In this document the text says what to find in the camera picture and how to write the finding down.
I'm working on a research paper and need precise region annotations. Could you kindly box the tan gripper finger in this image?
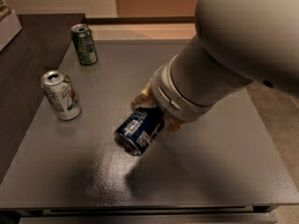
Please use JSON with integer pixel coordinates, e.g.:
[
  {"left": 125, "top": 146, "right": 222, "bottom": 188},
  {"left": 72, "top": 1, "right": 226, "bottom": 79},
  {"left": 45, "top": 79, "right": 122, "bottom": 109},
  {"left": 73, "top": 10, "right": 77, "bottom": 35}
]
[
  {"left": 130, "top": 83, "right": 157, "bottom": 110},
  {"left": 162, "top": 114, "right": 184, "bottom": 134}
]

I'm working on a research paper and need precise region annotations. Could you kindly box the blue Pepsi can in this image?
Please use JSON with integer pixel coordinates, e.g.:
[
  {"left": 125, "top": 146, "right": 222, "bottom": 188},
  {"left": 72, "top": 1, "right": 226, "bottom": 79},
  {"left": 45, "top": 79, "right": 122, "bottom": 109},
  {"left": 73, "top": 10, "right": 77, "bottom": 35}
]
[{"left": 114, "top": 107, "right": 164, "bottom": 156}]

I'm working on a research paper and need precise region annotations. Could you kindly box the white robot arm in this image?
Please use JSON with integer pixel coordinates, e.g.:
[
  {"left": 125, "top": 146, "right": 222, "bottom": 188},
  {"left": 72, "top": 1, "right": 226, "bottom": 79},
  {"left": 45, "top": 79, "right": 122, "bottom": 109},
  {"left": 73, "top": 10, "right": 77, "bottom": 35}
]
[{"left": 131, "top": 0, "right": 299, "bottom": 133}]

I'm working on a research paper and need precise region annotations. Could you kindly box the green soda can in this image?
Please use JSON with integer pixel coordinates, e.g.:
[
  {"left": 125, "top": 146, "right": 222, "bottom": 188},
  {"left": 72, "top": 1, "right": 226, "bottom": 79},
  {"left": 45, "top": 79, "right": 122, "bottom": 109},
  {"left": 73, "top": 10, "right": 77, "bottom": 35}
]
[{"left": 71, "top": 23, "right": 98, "bottom": 65}]

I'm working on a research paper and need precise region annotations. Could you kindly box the white 7up can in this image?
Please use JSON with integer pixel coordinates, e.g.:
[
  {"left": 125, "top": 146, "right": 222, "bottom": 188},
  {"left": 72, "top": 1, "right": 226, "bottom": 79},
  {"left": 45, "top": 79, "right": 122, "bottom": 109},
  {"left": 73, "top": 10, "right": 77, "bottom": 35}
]
[{"left": 40, "top": 70, "right": 81, "bottom": 120}]

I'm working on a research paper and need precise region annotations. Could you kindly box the white box at left edge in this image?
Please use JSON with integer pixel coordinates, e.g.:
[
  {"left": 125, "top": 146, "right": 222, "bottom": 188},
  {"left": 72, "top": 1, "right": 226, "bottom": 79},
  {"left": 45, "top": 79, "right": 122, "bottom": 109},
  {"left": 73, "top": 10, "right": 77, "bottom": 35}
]
[{"left": 0, "top": 0, "right": 22, "bottom": 51}]

